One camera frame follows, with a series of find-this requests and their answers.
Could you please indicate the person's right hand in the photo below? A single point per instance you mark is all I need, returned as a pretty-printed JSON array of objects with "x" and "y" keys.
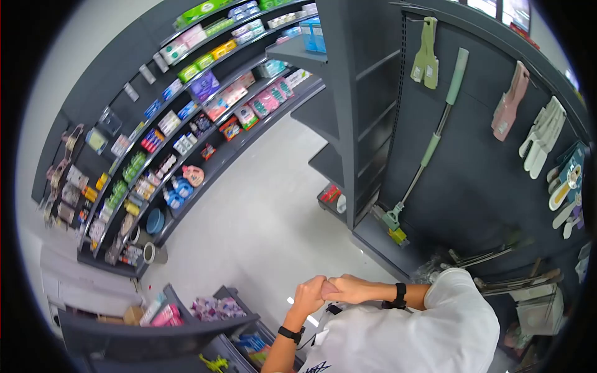
[{"x": 354, "y": 289}]

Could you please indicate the person's left hand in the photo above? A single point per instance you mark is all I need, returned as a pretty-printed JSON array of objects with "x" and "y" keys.
[{"x": 305, "y": 298}]

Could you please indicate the person's left fingers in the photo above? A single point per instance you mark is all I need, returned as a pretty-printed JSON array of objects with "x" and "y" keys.
[{"x": 318, "y": 286}]

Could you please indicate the person's right fingers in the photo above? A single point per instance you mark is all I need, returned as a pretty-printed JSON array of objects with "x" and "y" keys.
[{"x": 339, "y": 286}]

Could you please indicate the black wrist band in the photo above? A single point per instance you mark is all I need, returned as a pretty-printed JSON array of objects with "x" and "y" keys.
[
  {"x": 399, "y": 296},
  {"x": 291, "y": 334}
]

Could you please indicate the person's body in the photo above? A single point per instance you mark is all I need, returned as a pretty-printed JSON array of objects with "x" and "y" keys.
[{"x": 410, "y": 335}]

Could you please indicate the low dark shop shelf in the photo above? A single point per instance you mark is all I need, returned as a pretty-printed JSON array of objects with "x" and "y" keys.
[{"x": 177, "y": 335}]

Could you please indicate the nearly empty dark shop shelf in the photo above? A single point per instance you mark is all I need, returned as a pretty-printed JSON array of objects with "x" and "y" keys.
[{"x": 345, "y": 116}]

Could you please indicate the dark pegboard shop shelf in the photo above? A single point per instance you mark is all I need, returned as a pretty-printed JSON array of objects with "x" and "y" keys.
[{"x": 475, "y": 154}]

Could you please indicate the full curved shop shelf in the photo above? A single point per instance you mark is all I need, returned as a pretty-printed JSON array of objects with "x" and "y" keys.
[{"x": 177, "y": 130}]

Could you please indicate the white cabinet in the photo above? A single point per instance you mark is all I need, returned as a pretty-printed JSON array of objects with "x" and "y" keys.
[{"x": 79, "y": 284}]

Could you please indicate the wall screen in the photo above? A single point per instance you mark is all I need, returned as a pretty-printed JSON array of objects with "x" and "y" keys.
[{"x": 508, "y": 10}]

